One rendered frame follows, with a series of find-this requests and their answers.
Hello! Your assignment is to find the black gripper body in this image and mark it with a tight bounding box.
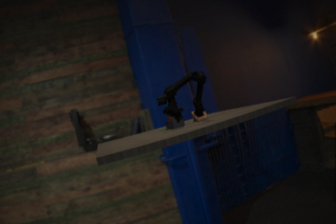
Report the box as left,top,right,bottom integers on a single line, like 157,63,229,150
166,101,184,115

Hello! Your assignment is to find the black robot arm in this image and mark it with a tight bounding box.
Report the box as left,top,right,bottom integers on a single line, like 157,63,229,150
157,71,206,118

